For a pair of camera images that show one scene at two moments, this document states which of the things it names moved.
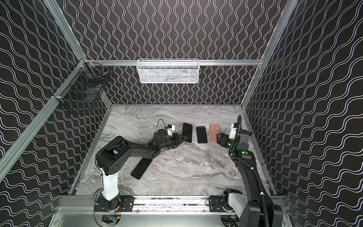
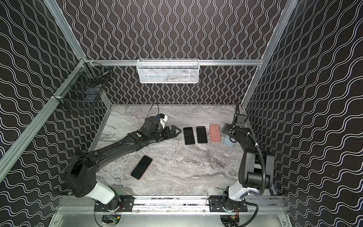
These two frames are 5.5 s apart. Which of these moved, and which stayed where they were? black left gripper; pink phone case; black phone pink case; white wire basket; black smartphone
Moved: black left gripper
Stayed: black smartphone; black phone pink case; white wire basket; pink phone case
